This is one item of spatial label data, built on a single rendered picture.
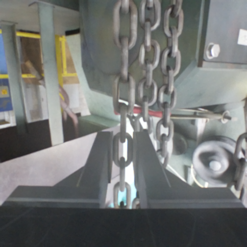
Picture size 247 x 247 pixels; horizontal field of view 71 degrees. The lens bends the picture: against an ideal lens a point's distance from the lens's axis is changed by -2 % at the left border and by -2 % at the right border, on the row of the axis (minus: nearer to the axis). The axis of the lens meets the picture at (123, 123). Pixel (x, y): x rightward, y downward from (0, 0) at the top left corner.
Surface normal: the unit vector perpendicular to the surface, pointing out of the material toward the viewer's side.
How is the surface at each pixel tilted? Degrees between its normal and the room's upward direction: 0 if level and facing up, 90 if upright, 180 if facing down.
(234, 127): 90
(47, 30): 90
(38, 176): 90
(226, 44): 90
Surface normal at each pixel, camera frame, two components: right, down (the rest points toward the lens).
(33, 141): 0.76, 0.21
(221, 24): 0.49, 0.26
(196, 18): -0.87, 0.13
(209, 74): 0.33, 0.86
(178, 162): -0.66, 0.21
